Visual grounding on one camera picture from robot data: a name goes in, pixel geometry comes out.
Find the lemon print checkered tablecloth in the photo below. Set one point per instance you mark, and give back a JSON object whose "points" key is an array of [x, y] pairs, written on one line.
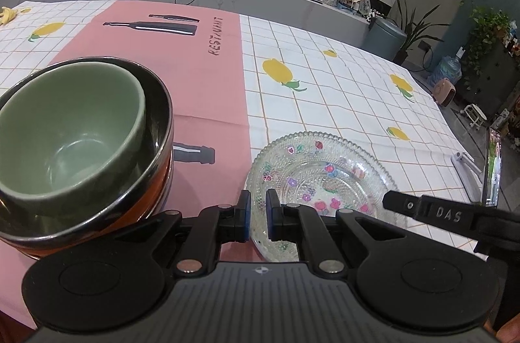
{"points": [[345, 103]]}

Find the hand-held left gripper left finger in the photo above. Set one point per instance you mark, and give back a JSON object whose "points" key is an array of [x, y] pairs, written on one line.
{"points": [[243, 217]]}

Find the steel bowl with orange outside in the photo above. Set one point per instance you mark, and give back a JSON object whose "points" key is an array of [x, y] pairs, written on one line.
{"points": [[160, 111]]}

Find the white stool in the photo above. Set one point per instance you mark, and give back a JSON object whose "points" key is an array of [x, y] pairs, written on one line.
{"points": [[474, 115]]}

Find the long leaf potted plant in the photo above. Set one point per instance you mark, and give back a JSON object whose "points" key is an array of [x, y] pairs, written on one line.
{"points": [[414, 26]]}

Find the green ceramic bowl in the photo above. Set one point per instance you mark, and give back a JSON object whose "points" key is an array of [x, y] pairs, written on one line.
{"points": [[77, 123]]}

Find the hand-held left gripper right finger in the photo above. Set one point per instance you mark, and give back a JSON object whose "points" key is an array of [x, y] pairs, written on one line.
{"points": [[273, 217]]}

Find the bushy potted plant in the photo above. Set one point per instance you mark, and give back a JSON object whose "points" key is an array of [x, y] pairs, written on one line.
{"points": [[489, 26]]}

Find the blue water jug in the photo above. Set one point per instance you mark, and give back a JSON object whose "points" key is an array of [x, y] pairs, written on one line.
{"points": [[446, 71]]}

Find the pink placemat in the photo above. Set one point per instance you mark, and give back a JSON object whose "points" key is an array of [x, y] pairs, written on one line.
{"points": [[195, 83]]}

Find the pink small heater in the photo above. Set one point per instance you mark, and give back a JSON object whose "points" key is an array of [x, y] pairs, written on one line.
{"points": [[445, 92]]}

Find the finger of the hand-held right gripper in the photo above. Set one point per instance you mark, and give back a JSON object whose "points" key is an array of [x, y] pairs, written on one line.
{"points": [[447, 213]]}

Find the banana peel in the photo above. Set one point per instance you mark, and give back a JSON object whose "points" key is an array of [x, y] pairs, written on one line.
{"points": [[8, 15]]}

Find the grey trash bin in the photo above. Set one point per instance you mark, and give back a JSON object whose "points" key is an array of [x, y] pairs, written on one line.
{"points": [[382, 38]]}

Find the small floral glass dish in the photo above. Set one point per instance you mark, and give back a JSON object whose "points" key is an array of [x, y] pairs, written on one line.
{"points": [[325, 164]]}

